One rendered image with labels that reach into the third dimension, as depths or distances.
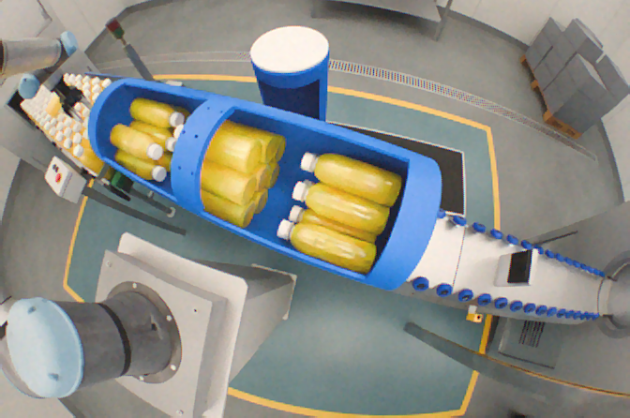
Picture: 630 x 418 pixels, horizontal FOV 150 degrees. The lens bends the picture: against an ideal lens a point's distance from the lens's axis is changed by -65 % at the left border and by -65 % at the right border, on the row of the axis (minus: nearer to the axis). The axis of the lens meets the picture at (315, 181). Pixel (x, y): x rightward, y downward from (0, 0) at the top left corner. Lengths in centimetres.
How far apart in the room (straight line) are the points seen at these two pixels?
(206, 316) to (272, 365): 135
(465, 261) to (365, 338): 104
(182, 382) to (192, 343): 8
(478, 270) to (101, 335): 86
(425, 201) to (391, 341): 141
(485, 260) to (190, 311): 77
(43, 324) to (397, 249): 47
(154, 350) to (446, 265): 70
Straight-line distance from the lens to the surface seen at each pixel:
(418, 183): 39
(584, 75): 324
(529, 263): 75
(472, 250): 79
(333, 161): 47
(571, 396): 77
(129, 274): 48
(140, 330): 41
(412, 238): 37
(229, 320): 45
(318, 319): 160
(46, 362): 32
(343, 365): 170
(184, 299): 41
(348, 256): 48
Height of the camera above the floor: 156
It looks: 69 degrees down
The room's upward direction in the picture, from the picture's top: 2 degrees counter-clockwise
